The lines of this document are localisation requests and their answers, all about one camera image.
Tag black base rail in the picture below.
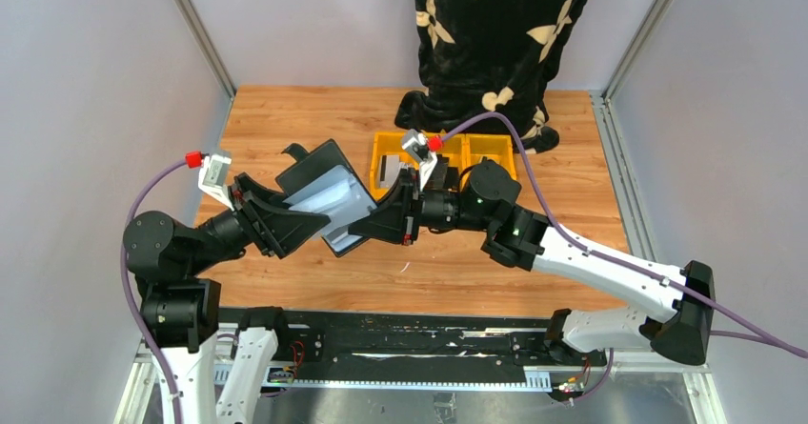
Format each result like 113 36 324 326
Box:
214 307 611 392

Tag right yellow bin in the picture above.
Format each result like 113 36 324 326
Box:
460 133 518 187

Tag middle yellow bin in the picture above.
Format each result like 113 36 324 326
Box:
437 134 471 192

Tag left yellow bin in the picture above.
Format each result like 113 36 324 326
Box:
369 131 417 200

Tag silver cards in bin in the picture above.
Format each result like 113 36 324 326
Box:
378 154 410 188

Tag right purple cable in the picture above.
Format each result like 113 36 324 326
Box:
438 111 808 403

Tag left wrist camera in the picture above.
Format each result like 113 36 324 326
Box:
185 150 233 211

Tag yellow bin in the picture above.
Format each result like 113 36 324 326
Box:
437 134 471 192
460 133 518 187
369 131 417 200

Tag purple cable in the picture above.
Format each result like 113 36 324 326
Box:
438 111 808 403
119 155 203 424

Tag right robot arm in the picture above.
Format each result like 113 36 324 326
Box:
349 160 715 366

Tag black floral blanket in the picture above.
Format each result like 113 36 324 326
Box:
394 0 588 153

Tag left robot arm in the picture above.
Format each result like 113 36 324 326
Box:
121 174 330 423

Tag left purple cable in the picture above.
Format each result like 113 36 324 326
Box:
119 155 203 424

